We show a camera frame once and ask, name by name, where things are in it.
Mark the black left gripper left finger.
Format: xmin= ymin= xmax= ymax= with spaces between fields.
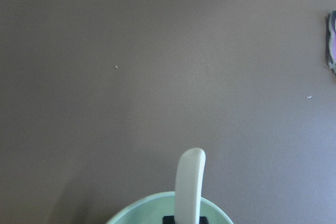
xmin=162 ymin=216 xmax=175 ymax=224

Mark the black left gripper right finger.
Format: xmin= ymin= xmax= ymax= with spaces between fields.
xmin=199 ymin=216 xmax=209 ymax=224

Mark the light green bowl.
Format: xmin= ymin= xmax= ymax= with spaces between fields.
xmin=107 ymin=191 xmax=232 ymax=223

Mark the grey folded cloth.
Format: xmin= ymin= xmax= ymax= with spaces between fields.
xmin=325 ymin=10 xmax=335 ymax=74

